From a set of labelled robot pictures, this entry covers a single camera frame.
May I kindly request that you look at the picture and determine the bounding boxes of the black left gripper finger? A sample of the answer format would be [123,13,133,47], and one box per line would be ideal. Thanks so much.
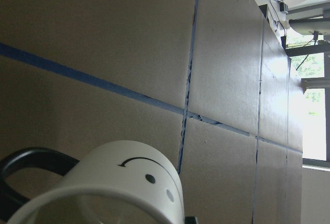
[184,216,198,224]

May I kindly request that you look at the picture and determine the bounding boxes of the white smiley face mug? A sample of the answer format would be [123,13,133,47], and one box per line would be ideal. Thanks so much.
[1,140,185,223]

